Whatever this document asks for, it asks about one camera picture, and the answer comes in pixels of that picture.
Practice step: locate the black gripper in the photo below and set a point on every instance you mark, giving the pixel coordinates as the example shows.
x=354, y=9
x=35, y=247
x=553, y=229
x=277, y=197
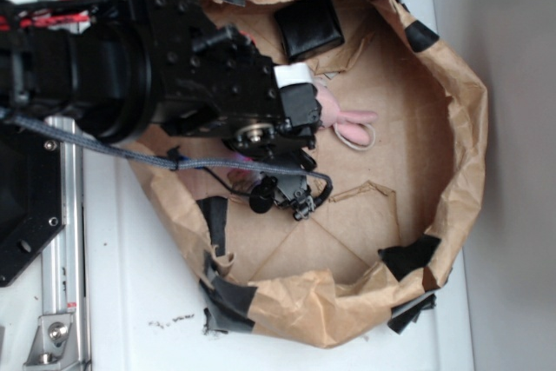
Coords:
x=211, y=81

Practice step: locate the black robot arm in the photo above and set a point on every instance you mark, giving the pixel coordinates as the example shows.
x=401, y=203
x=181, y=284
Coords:
x=118, y=66

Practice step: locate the black leather pouch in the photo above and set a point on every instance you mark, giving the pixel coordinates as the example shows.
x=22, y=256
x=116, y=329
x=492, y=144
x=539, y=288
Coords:
x=308, y=28

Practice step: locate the pink plush bunny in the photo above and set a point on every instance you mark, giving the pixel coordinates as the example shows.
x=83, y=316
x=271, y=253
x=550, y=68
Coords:
x=354, y=128

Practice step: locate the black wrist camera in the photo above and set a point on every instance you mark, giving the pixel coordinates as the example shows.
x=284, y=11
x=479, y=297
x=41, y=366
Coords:
x=285, y=191

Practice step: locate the crumpled brown paper enclosure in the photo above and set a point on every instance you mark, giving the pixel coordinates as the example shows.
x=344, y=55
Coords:
x=399, y=212

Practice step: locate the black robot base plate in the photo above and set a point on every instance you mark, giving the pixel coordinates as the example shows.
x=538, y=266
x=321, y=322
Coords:
x=31, y=198

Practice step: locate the aluminium extrusion rail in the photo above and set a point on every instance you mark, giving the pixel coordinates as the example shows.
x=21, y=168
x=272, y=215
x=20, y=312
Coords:
x=64, y=277

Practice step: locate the silver corner bracket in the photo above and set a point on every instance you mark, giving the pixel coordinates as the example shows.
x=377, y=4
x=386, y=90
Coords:
x=55, y=344

